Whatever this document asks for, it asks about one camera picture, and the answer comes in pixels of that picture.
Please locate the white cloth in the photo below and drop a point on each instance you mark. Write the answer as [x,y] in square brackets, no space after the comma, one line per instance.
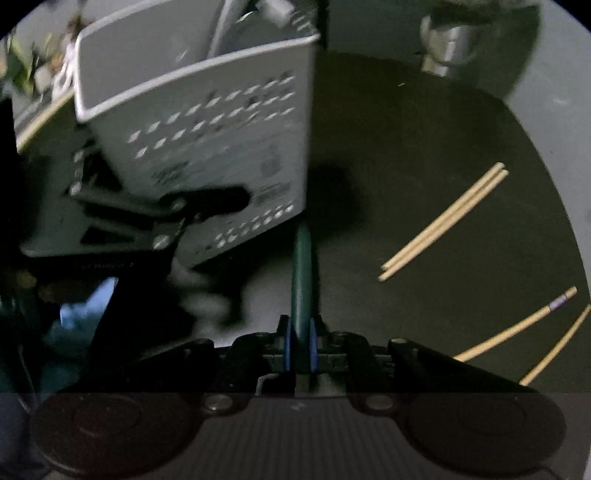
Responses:
[64,69]

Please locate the blue cloth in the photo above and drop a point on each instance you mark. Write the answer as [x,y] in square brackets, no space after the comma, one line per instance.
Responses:
[87,304]

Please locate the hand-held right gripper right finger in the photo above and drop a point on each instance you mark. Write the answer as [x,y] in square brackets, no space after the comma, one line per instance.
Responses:
[315,344]

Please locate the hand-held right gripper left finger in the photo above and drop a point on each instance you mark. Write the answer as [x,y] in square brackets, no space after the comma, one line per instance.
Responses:
[286,344]

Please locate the shiny metal cylinder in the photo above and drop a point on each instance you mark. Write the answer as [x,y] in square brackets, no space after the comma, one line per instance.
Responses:
[450,46]

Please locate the wooden kitchen counter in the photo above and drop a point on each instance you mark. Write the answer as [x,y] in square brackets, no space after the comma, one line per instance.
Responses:
[44,120]

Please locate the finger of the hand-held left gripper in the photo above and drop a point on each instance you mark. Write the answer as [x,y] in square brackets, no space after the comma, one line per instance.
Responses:
[207,201]

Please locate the white perforated utensil basket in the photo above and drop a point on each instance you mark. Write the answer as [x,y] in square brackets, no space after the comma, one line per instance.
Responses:
[221,120]

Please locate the green cloth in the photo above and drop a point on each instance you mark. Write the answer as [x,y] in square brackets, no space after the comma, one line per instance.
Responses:
[23,64]

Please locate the purple banded wooden chopstick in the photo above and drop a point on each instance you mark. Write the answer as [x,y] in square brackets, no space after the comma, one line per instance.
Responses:
[512,325]

